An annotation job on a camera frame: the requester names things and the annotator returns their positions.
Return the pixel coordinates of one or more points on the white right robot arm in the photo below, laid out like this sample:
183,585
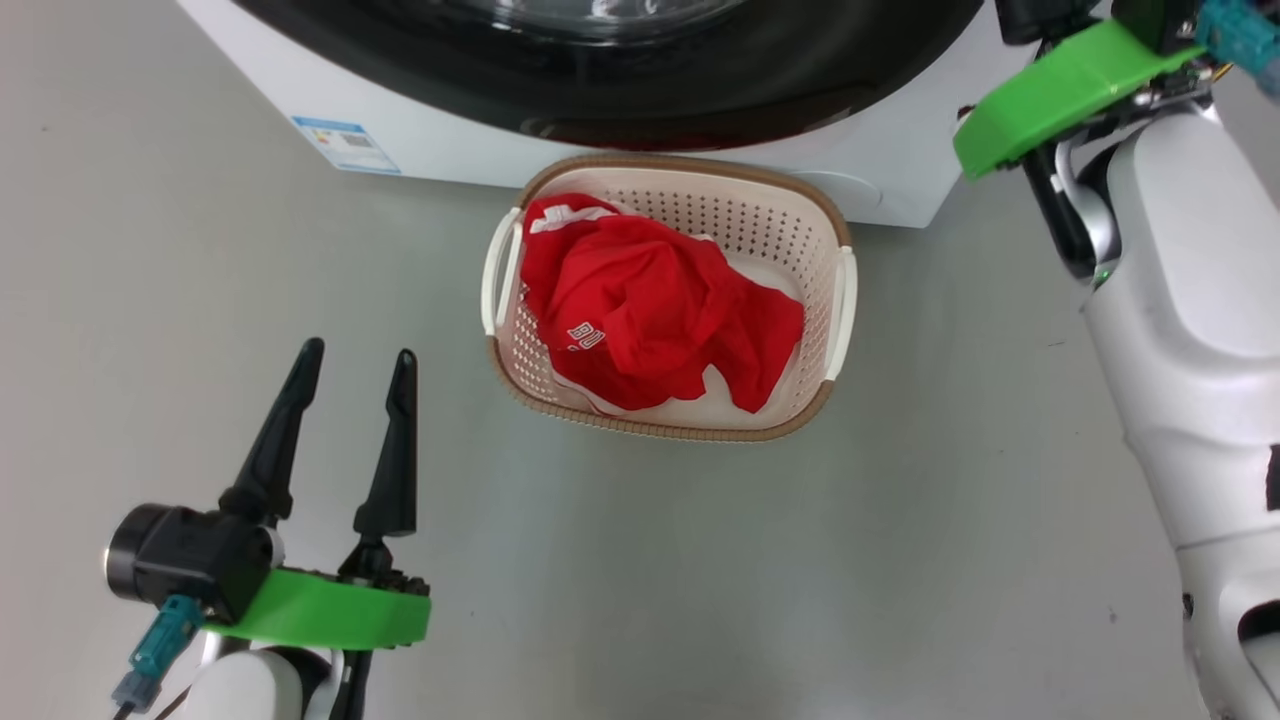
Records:
1200,350

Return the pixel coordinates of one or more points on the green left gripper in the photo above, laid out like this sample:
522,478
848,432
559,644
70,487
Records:
330,610

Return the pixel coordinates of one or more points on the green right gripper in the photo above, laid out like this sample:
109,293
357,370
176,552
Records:
1060,95

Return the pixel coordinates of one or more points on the round white filter cover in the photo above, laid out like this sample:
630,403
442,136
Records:
850,190

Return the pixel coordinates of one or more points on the red garment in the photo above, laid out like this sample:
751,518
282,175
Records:
650,300

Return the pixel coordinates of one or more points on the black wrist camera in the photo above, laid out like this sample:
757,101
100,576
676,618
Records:
1040,15
190,560

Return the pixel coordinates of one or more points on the white front-load washing machine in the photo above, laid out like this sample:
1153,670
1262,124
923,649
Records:
450,140

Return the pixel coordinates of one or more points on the cream laundry basket brown rim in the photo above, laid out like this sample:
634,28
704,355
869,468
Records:
780,220

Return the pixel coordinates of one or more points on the blue energy label sticker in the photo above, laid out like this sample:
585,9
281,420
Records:
345,145

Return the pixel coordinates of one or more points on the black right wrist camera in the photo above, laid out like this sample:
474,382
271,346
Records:
1040,15

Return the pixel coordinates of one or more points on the washing machine glass door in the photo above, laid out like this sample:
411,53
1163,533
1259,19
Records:
700,90

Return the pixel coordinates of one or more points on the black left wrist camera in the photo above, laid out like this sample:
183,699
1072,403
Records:
190,560

